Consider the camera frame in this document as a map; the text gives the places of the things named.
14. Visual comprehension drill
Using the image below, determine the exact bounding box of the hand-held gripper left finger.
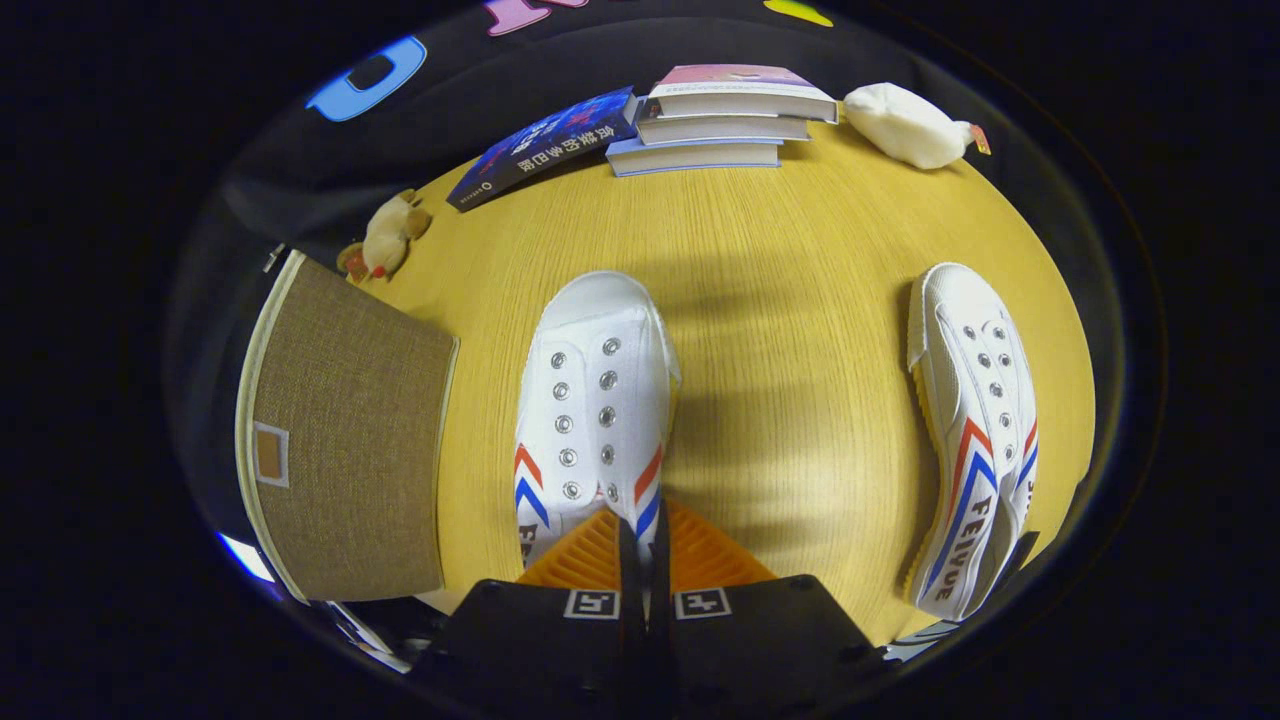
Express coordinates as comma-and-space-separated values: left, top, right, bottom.
415, 510, 647, 716

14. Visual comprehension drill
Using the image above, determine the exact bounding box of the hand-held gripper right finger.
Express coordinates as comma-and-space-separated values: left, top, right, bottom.
650, 500, 887, 715

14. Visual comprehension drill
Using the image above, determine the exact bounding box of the white canvas shoe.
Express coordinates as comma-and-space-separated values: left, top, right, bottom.
905, 262, 1041, 623
513, 270, 683, 573

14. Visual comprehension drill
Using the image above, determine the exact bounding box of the beige fabric storage box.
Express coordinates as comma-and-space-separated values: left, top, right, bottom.
235, 250, 461, 604

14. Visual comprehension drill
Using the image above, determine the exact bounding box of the brown plush dog toy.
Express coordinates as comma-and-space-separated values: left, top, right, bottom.
337, 188, 433, 283

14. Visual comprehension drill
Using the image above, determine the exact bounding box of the light blue cover book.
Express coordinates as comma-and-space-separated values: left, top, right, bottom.
606, 135, 783, 178

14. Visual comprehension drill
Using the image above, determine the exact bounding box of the grey cover book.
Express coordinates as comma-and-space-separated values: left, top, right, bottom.
636, 100, 811, 147

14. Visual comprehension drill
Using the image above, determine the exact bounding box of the pink cover book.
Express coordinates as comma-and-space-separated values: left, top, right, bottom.
648, 65, 839, 125

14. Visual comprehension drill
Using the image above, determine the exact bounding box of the white plush toy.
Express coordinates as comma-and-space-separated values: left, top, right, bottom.
843, 82, 992, 171

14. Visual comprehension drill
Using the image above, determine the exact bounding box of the black backdrop cloth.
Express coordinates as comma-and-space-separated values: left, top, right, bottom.
170, 0, 1101, 301

